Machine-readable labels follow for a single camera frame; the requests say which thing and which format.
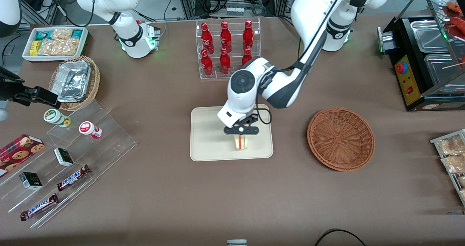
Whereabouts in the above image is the aluminium foil container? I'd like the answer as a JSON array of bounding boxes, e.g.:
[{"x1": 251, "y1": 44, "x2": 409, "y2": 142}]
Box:
[{"x1": 51, "y1": 60, "x2": 91, "y2": 102}]

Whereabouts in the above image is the red tartan cookie box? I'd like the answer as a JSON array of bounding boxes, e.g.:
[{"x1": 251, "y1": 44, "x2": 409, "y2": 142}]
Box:
[{"x1": 0, "y1": 134, "x2": 45, "y2": 177}]

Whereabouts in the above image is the black cable loop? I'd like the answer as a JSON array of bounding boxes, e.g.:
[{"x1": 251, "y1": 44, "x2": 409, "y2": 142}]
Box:
[{"x1": 314, "y1": 229, "x2": 366, "y2": 246}]

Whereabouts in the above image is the red lid yogurt cup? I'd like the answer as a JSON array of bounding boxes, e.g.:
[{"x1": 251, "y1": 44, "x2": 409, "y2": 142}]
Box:
[{"x1": 79, "y1": 121, "x2": 103, "y2": 140}]

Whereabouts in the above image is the green lid yogurt cup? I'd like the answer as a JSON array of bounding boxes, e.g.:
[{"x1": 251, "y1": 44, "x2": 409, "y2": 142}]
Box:
[{"x1": 44, "y1": 109, "x2": 72, "y2": 128}]

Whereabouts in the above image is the Snickers chocolate bar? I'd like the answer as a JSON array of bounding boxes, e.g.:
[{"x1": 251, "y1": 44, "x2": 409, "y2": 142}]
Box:
[
  {"x1": 20, "y1": 194, "x2": 59, "y2": 222},
  {"x1": 57, "y1": 165, "x2": 91, "y2": 192}
]

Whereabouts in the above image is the aluminium profile frame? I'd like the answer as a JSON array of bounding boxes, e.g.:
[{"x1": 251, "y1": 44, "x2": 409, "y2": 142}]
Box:
[{"x1": 174, "y1": 0, "x2": 291, "y2": 19}]

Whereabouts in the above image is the red cola bottle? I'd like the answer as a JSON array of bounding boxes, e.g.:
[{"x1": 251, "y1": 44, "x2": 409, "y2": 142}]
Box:
[
  {"x1": 201, "y1": 49, "x2": 214, "y2": 77},
  {"x1": 242, "y1": 48, "x2": 253, "y2": 74},
  {"x1": 220, "y1": 21, "x2": 232, "y2": 53},
  {"x1": 201, "y1": 23, "x2": 215, "y2": 54},
  {"x1": 219, "y1": 48, "x2": 231, "y2": 75},
  {"x1": 243, "y1": 20, "x2": 254, "y2": 51}
]

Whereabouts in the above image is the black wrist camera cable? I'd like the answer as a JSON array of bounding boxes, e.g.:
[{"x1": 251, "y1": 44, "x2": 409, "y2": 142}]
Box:
[{"x1": 254, "y1": 0, "x2": 349, "y2": 125}]

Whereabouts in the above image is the light wicker basket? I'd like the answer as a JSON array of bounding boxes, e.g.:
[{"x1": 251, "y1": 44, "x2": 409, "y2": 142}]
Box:
[{"x1": 49, "y1": 56, "x2": 100, "y2": 111}]

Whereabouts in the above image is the steel food pan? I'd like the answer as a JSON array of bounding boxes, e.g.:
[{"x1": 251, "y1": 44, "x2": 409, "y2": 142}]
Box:
[
  {"x1": 411, "y1": 20, "x2": 453, "y2": 53},
  {"x1": 424, "y1": 53, "x2": 465, "y2": 86}
]

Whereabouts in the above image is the tray of packaged pastries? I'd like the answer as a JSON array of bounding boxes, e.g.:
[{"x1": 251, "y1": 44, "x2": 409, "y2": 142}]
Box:
[{"x1": 430, "y1": 129, "x2": 465, "y2": 206}]

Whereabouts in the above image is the clear acrylic step display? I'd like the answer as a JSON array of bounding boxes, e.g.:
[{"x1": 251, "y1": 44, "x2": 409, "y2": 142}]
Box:
[{"x1": 0, "y1": 100, "x2": 137, "y2": 229}]

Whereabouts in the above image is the brown round wicker basket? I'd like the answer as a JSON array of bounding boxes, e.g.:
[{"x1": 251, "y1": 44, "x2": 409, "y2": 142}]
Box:
[{"x1": 307, "y1": 107, "x2": 375, "y2": 172}]

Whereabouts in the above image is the white snack bin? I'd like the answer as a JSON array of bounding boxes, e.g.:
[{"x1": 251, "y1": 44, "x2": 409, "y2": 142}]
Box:
[{"x1": 22, "y1": 27, "x2": 89, "y2": 63}]

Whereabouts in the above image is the clear acrylic bottle rack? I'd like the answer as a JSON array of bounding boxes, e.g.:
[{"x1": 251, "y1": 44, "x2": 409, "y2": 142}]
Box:
[{"x1": 195, "y1": 17, "x2": 261, "y2": 80}]

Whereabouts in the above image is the small black box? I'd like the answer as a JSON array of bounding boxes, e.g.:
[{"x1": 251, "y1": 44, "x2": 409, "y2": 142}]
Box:
[
  {"x1": 54, "y1": 148, "x2": 74, "y2": 167},
  {"x1": 19, "y1": 172, "x2": 43, "y2": 190}
]

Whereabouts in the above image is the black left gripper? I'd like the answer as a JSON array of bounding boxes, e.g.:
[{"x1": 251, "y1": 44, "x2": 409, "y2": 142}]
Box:
[{"x1": 223, "y1": 115, "x2": 259, "y2": 135}]

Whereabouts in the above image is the clear bag of crackers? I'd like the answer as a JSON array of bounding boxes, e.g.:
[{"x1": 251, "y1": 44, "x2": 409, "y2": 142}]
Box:
[
  {"x1": 37, "y1": 38, "x2": 80, "y2": 56},
  {"x1": 51, "y1": 28, "x2": 73, "y2": 40}
]

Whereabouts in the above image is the black food warmer machine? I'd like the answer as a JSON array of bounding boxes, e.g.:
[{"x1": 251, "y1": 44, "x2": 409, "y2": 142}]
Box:
[{"x1": 377, "y1": 0, "x2": 465, "y2": 111}]

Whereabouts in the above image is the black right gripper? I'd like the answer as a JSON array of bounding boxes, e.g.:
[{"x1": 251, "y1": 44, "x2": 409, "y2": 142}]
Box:
[{"x1": 0, "y1": 66, "x2": 61, "y2": 121}]

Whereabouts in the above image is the cream plastic tray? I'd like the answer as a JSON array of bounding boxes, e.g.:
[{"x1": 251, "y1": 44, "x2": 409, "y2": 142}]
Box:
[{"x1": 190, "y1": 104, "x2": 274, "y2": 162}]

